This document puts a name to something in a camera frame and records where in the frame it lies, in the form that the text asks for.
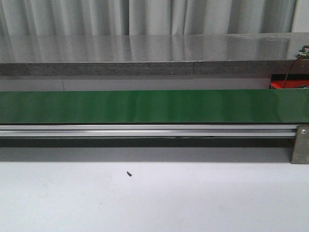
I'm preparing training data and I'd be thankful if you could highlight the red plastic bin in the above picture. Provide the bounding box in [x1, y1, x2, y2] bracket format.
[269, 74, 309, 89]

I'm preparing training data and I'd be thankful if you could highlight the white pleated curtain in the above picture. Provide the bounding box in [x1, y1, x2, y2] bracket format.
[0, 0, 296, 36]

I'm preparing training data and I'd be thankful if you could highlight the steel conveyor support bracket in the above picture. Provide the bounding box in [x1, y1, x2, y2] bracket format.
[291, 125, 309, 164]

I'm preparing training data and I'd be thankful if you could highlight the small green circuit board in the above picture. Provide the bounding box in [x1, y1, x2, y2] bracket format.
[296, 47, 309, 58]

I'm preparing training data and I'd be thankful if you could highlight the green conveyor belt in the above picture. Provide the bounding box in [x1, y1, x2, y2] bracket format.
[0, 89, 309, 124]

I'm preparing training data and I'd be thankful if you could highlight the grey stone counter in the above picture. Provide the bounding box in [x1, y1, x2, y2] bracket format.
[0, 33, 309, 91]

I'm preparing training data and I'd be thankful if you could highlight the aluminium conveyor frame rail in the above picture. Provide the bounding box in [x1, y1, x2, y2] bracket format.
[0, 124, 298, 137]

